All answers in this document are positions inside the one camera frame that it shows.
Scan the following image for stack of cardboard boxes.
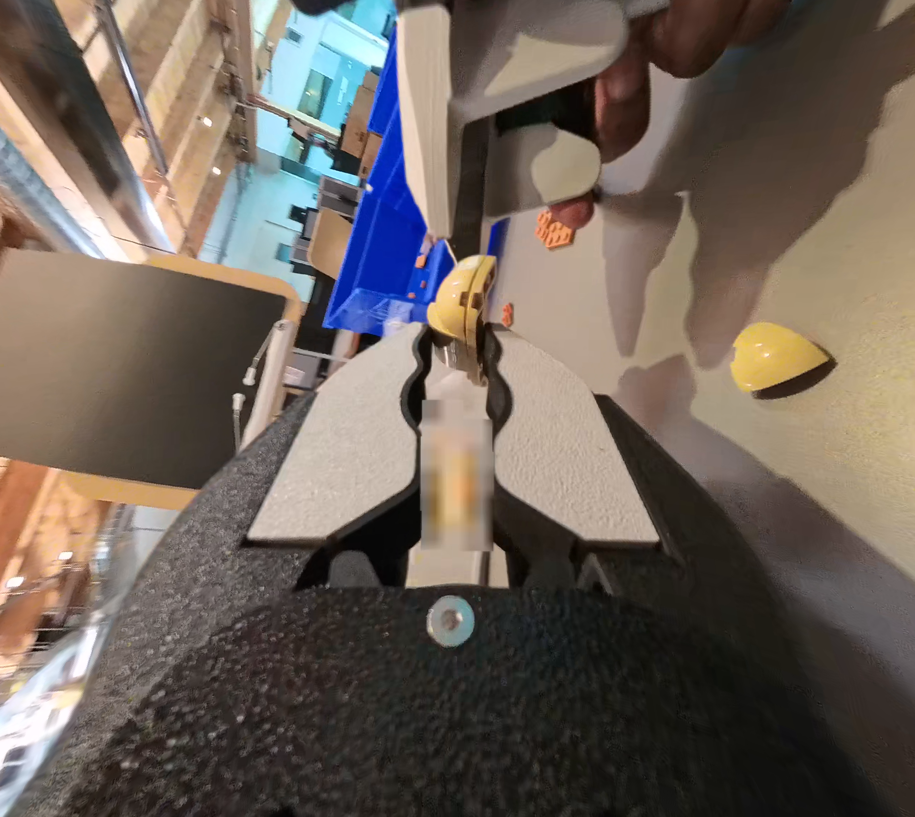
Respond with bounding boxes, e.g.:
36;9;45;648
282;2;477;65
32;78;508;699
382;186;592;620
338;69;385;180

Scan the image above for tan dome brick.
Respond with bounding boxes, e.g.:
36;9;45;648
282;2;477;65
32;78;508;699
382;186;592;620
729;322;835;398

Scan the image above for grey desk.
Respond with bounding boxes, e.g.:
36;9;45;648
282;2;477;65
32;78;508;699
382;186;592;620
486;0;915;817

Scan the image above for black board with wooden rim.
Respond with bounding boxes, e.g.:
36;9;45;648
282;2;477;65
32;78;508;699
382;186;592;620
0;249;306;512

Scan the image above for white metal bracket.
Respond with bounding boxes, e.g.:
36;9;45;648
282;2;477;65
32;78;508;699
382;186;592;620
231;319;299;451

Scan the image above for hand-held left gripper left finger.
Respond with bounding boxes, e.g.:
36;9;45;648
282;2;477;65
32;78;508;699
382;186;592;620
246;323;435;585

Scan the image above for tan curved brick assembly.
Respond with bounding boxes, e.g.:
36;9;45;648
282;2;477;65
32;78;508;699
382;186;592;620
427;254;503;391

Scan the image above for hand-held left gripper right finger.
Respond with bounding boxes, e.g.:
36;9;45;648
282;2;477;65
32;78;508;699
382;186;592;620
486;324;660;585

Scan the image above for dark shiny metal column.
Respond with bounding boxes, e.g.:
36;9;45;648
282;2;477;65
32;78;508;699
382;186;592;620
0;0;174;255

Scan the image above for reddish brown six-stud plate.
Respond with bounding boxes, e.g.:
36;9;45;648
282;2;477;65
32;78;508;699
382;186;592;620
535;210;576;251

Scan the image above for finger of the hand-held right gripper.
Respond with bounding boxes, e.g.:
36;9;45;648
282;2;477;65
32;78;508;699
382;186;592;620
395;4;496;258

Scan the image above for light wooden chair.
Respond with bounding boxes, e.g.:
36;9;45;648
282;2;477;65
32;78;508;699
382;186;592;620
306;212;356;280

